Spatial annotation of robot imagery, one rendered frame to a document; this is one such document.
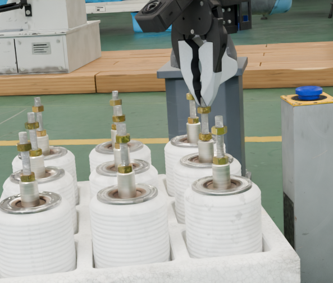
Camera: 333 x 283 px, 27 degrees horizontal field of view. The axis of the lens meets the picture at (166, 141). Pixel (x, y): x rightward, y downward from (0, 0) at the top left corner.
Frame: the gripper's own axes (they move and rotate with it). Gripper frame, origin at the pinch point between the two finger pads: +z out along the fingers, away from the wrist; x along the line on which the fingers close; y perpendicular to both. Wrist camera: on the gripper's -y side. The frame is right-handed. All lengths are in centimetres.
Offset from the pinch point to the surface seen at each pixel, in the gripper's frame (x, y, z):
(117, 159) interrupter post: 6.8, -10.0, 7.7
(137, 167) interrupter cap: 5.3, -7.7, 9.0
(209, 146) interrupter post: -1.1, 0.3, 6.9
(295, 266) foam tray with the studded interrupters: -20.0, -5.6, 17.4
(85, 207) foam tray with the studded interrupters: 14.9, -10.3, 16.4
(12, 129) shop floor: 146, 53, 35
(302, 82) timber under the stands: 106, 166, 33
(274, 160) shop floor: 47, 74, 35
